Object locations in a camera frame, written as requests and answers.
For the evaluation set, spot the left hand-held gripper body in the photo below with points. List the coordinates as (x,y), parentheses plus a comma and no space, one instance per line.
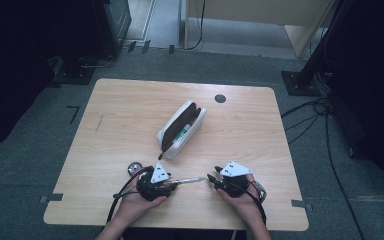
(153,190)

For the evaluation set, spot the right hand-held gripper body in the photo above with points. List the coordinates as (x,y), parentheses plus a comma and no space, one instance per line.
(235,183)

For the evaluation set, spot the silver pen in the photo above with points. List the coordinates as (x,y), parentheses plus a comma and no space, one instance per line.
(190,180)

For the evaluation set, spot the round silver metal object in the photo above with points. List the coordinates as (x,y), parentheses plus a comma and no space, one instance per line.
(135,168)

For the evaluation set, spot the green and white glue stick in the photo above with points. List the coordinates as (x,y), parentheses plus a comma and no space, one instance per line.
(182,132)

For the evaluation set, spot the white pencil case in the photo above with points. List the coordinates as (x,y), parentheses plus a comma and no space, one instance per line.
(176,119)

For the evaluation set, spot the person's right hand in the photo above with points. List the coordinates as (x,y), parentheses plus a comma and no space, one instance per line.
(243,201)

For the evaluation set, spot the person's left hand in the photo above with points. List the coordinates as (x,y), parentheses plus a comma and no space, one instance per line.
(136,205)

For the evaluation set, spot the grey tape strip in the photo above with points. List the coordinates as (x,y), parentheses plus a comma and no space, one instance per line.
(55,197)
(300,203)

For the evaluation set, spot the dark round table grommet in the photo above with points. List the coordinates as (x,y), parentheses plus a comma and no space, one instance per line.
(220,98)

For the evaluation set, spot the black angled floor tape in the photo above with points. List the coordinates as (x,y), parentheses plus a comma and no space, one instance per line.
(75,111)

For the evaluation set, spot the black metal stand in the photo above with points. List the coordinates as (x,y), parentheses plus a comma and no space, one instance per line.
(300,85)

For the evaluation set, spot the small black floor marker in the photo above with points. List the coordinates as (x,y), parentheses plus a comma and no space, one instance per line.
(132,46)

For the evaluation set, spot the black metal stand base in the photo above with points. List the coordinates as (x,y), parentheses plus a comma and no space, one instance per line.
(73,76)

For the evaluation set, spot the black cabinet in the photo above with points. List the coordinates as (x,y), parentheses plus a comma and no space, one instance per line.
(113,26)

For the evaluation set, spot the light wooden furniture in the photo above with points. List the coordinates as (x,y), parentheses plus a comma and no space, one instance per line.
(263,11)

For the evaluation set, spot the dark curtain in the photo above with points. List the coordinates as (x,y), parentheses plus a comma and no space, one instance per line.
(20,66)
(373,83)

